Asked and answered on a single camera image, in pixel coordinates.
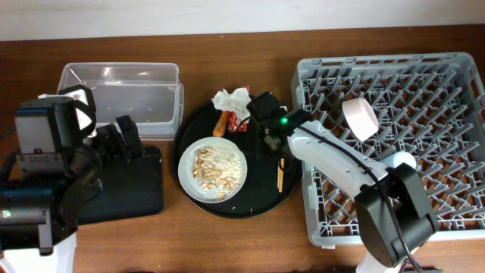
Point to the grey plastic dishwasher rack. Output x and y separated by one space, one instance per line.
429 105

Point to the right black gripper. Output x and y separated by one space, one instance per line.
266 149

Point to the light blue plastic cup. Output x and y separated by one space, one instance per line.
398 158

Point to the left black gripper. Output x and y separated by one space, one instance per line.
120 151

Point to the grey plate with food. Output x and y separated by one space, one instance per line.
212 170

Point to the red snack wrapper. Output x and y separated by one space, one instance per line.
235 123

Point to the black rectangular bin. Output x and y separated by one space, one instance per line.
130 190

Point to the clear plastic storage box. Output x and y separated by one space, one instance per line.
150 93

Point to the crumpled white paper napkin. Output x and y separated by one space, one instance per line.
221 100

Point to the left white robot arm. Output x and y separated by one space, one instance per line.
45 183

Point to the round black serving tray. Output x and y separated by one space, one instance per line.
259 194

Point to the pink plastic bowl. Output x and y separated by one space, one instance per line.
361 118

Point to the wooden chopstick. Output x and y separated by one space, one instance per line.
282 170
279 178

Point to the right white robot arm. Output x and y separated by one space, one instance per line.
394 214

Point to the orange carrot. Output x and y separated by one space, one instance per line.
221 125

